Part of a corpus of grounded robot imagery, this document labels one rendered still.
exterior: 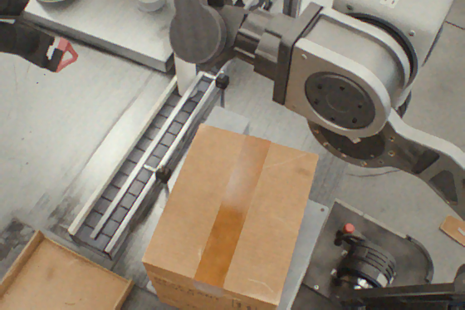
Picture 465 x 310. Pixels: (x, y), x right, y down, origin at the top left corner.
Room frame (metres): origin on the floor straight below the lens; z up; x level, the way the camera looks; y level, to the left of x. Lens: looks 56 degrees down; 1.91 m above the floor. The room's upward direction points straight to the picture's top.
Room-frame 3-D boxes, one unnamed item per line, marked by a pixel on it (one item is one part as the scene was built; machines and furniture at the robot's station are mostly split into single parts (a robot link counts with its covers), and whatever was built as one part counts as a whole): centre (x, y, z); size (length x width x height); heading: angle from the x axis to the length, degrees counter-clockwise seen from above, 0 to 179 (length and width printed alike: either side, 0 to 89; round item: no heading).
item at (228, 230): (0.37, -0.02, 0.99); 0.30 x 0.24 x 0.27; 162
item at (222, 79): (0.81, 0.03, 0.91); 0.07 x 0.03 x 0.16; 64
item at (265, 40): (0.44, -0.06, 1.45); 0.09 x 0.08 x 0.12; 147
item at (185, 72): (0.82, 0.10, 0.98); 0.05 x 0.05 x 0.20
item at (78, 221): (0.89, 0.11, 0.91); 1.07 x 0.01 x 0.02; 154
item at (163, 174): (0.54, 0.16, 0.91); 0.07 x 0.03 x 0.16; 64
